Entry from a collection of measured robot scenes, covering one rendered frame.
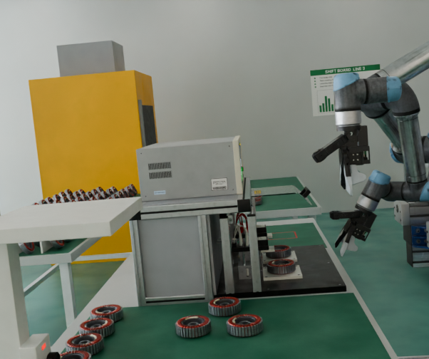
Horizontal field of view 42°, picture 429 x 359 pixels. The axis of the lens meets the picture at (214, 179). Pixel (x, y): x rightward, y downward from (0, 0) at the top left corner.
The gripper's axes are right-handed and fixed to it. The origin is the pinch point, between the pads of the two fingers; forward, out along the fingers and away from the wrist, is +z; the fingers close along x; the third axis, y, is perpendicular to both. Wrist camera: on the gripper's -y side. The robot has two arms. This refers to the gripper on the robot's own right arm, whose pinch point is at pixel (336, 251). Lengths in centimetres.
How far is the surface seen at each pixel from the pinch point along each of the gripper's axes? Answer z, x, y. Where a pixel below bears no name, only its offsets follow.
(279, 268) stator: 15.1, -4.7, -17.8
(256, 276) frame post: 17.6, -19.6, -26.6
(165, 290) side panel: 37, -21, -54
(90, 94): 16, 347, -208
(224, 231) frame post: 7.7, -19.6, -44.3
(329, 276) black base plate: 8.9, -7.7, 0.1
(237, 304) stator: 25, -36, -30
